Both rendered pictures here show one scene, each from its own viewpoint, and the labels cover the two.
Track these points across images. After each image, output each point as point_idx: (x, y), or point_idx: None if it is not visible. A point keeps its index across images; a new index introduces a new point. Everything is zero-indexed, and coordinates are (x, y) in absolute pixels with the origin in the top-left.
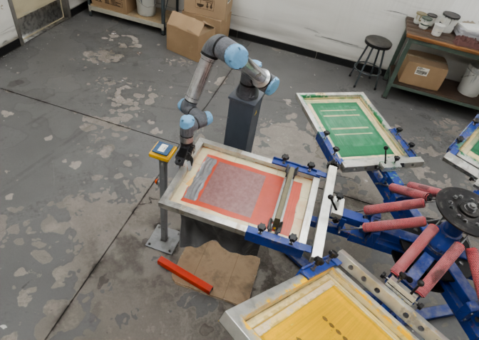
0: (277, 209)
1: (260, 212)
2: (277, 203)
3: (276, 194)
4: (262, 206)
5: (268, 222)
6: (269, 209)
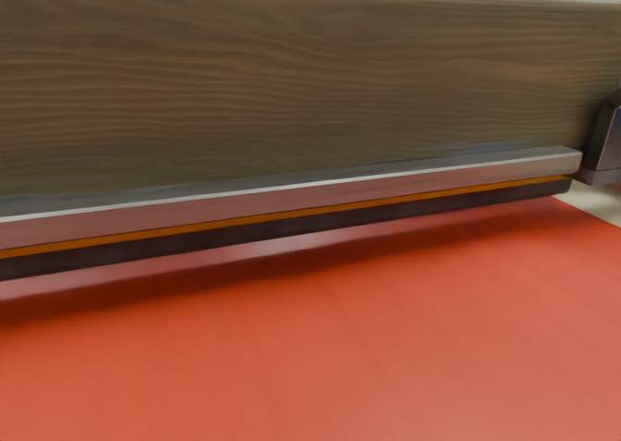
0: (537, 5)
1: (610, 349)
2: (331, 175)
3: (33, 368)
4: (490, 391)
5: (560, 245)
6: (424, 306)
